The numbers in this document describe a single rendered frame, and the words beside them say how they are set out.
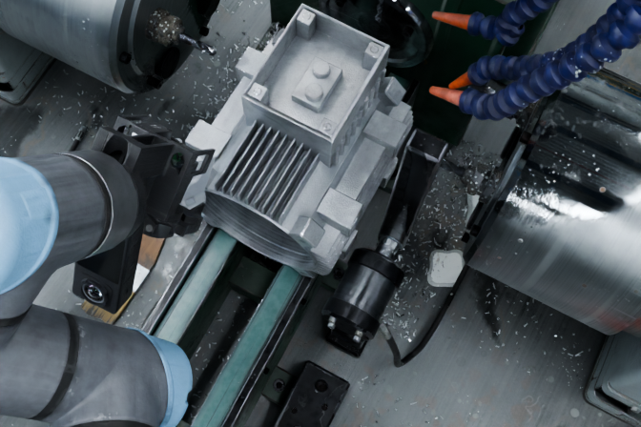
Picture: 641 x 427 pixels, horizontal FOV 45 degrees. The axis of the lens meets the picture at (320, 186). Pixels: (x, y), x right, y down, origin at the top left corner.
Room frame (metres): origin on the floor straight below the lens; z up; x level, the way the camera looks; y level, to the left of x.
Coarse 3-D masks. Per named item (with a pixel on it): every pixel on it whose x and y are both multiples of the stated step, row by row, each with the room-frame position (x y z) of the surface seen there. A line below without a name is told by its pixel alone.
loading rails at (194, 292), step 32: (192, 256) 0.23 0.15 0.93; (224, 256) 0.24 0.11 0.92; (192, 288) 0.20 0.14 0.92; (224, 288) 0.22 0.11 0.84; (256, 288) 0.22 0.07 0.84; (288, 288) 0.20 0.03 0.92; (160, 320) 0.16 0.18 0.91; (192, 320) 0.16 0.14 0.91; (256, 320) 0.16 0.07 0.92; (288, 320) 0.16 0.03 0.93; (192, 352) 0.14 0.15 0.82; (256, 352) 0.13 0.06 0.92; (224, 384) 0.09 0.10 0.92; (256, 384) 0.09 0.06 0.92; (288, 384) 0.10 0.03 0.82; (224, 416) 0.06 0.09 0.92
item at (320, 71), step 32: (288, 32) 0.41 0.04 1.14; (320, 32) 0.43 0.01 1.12; (352, 32) 0.41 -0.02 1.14; (288, 64) 0.39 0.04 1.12; (320, 64) 0.38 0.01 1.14; (352, 64) 0.39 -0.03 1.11; (384, 64) 0.39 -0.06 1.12; (256, 96) 0.34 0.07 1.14; (288, 96) 0.35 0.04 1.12; (320, 96) 0.35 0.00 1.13; (352, 96) 0.36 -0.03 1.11; (288, 128) 0.31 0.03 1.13; (320, 128) 0.31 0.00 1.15; (352, 128) 0.33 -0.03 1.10; (320, 160) 0.30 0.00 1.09
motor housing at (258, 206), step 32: (224, 128) 0.34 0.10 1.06; (256, 128) 0.33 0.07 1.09; (224, 160) 0.29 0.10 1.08; (256, 160) 0.29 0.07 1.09; (288, 160) 0.29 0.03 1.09; (352, 160) 0.31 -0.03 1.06; (384, 160) 0.32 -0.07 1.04; (224, 192) 0.25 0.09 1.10; (256, 192) 0.26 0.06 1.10; (288, 192) 0.26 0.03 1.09; (320, 192) 0.27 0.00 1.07; (352, 192) 0.27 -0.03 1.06; (224, 224) 0.27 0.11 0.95; (256, 224) 0.27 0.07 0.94; (288, 224) 0.23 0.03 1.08; (320, 224) 0.24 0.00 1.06; (288, 256) 0.23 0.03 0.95; (320, 256) 0.21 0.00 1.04
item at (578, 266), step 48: (576, 96) 0.34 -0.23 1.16; (624, 96) 0.35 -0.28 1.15; (528, 144) 0.30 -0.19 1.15; (576, 144) 0.30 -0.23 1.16; (624, 144) 0.30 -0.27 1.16; (480, 192) 0.28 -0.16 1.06; (528, 192) 0.25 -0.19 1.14; (576, 192) 0.25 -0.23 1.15; (624, 192) 0.25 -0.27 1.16; (480, 240) 0.22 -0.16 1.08; (528, 240) 0.22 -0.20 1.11; (576, 240) 0.22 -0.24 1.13; (624, 240) 0.21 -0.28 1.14; (528, 288) 0.19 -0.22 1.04; (576, 288) 0.18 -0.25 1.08; (624, 288) 0.18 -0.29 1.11
